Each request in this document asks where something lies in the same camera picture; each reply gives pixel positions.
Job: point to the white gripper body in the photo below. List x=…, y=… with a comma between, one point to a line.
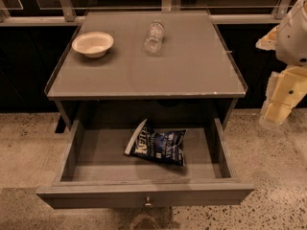
x=293, y=43

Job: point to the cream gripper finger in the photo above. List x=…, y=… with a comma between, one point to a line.
x=267, y=42
x=284, y=91

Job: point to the blue chip bag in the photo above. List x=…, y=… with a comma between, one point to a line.
x=163, y=147

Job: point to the grey cabinet counter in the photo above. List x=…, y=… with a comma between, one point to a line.
x=192, y=62

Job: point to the metal drawer knob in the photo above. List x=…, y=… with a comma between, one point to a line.
x=148, y=203

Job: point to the open grey top drawer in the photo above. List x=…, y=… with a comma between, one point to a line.
x=95, y=173

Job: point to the clear plastic water bottle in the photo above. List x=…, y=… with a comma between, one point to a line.
x=154, y=37

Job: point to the white paper bowl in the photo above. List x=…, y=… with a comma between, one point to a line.
x=93, y=45

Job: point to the metal railing frame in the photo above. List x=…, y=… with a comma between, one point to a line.
x=73, y=12

